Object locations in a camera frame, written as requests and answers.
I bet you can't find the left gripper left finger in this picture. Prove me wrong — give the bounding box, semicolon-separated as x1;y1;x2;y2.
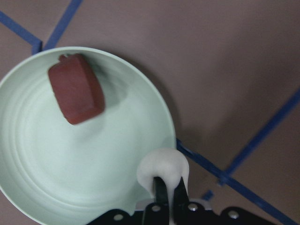
153;177;169;204

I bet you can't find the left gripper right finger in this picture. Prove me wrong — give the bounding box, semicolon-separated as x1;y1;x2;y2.
173;177;189;204

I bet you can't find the white steamed bun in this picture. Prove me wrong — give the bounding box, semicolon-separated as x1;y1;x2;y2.
137;148;189;203

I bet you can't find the light green plate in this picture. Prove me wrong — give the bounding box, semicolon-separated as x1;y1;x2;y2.
0;47;176;225

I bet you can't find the brown bun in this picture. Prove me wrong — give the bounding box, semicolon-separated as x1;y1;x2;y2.
48;53;105;125

